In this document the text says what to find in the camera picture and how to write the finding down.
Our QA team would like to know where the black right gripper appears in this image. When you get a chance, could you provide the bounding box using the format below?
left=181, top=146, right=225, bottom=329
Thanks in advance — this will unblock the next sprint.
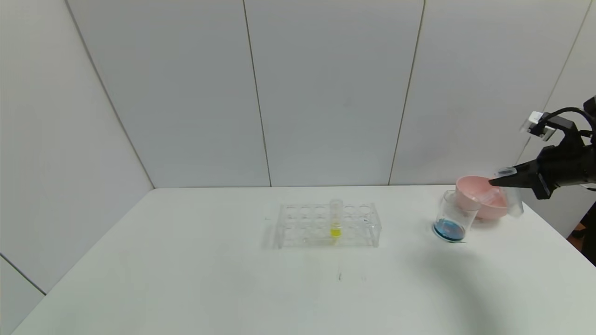
left=488, top=145, right=590, bottom=200

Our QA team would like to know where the test tube with blue pigment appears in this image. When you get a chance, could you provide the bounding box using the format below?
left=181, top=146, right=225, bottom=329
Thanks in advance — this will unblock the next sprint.
left=494, top=167, right=525, bottom=217

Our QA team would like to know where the test tube with yellow pigment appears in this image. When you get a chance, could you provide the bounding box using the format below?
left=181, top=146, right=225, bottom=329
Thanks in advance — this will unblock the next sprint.
left=329, top=199, right=344, bottom=238

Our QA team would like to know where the clear acrylic test tube rack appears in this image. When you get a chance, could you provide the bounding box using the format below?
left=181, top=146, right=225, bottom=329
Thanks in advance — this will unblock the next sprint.
left=275, top=202, right=382, bottom=248

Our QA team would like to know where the pink bowl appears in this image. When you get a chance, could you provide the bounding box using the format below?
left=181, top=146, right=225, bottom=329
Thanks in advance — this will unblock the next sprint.
left=455, top=175, right=517, bottom=220

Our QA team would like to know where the clear plastic beaker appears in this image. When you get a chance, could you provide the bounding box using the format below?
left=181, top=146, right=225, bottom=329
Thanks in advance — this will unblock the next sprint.
left=432, top=190, right=480, bottom=243

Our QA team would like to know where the dark background object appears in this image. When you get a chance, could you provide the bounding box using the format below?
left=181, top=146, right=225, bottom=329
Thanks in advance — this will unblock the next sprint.
left=567, top=200, right=596, bottom=268

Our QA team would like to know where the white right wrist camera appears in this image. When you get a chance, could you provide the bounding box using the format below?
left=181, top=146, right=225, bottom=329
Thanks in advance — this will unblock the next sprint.
left=528, top=111, right=578, bottom=141

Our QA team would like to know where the thin black camera cable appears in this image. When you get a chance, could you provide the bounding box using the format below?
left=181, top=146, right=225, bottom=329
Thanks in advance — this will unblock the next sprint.
left=544, top=107, right=596, bottom=138

